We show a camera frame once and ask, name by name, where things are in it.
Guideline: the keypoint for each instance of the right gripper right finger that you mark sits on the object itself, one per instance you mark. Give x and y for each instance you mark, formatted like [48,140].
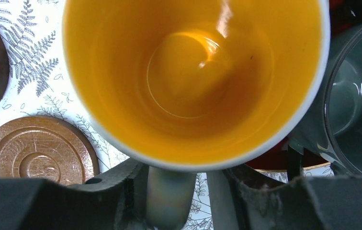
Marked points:
[243,199]

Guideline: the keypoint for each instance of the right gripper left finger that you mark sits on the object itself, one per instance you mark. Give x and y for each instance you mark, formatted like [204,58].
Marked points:
[113,200]

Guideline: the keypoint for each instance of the floral mug orange inside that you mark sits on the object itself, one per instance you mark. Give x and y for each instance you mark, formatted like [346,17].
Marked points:
[98,57]

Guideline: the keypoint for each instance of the dark green mug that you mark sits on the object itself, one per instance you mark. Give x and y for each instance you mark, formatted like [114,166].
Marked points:
[332,126]

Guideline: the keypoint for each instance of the red round tray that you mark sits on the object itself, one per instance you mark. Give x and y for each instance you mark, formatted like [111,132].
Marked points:
[344,15]

